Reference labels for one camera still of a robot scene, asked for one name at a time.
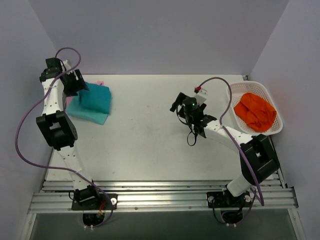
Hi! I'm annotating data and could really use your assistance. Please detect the teal t shirt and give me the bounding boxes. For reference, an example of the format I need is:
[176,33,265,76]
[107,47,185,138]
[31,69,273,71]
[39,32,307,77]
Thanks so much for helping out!
[78,82,112,114]

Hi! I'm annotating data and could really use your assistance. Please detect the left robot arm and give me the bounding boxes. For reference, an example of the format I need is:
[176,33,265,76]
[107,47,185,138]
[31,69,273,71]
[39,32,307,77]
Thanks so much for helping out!
[36,57,101,210]

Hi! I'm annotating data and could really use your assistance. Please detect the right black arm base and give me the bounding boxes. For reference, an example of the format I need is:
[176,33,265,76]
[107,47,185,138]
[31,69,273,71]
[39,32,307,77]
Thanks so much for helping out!
[206,191,252,209]

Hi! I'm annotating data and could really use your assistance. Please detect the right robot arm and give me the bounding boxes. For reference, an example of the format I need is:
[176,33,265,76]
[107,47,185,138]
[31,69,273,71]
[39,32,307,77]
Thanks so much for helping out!
[170,92,280,207]

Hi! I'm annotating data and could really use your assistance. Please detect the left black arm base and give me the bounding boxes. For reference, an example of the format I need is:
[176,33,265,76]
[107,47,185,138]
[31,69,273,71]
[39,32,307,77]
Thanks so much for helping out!
[71,193,118,211]

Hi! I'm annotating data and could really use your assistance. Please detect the folded pink t shirt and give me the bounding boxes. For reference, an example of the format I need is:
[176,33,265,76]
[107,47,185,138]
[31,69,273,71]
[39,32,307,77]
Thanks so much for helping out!
[65,81,105,107]

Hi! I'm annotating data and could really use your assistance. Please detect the folded mint t shirt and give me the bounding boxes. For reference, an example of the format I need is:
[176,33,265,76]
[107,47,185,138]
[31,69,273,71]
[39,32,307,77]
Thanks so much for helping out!
[66,96,109,125]

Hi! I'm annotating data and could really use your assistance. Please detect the white plastic basket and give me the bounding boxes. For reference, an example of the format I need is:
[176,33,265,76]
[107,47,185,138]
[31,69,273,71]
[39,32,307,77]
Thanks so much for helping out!
[226,81,283,135]

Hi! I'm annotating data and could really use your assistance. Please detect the orange t shirt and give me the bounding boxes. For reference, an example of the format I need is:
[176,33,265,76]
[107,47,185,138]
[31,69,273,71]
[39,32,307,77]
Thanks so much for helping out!
[233,92,277,133]

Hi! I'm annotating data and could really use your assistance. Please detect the black loop cable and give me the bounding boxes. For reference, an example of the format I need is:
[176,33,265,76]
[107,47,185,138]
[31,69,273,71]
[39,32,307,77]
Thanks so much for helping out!
[174,104,201,147]

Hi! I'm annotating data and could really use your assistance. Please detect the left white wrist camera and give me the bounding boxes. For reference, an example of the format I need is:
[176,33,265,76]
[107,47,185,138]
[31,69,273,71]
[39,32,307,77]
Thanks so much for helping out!
[60,60,72,72]

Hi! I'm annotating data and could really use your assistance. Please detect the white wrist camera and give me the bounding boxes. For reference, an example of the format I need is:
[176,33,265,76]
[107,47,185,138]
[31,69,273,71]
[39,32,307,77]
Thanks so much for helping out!
[194,86,208,106]
[60,60,72,72]

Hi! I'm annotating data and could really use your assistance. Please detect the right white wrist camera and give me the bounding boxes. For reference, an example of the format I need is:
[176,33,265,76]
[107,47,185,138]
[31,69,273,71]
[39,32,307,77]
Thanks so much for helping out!
[194,86,208,106]

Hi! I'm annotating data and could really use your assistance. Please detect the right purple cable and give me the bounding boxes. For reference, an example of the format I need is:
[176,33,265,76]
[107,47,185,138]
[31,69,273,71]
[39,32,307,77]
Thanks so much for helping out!
[194,76,265,226]

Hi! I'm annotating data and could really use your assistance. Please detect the aluminium rail frame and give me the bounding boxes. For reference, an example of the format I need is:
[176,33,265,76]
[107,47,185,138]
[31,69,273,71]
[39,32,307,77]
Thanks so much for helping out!
[29,134,298,214]

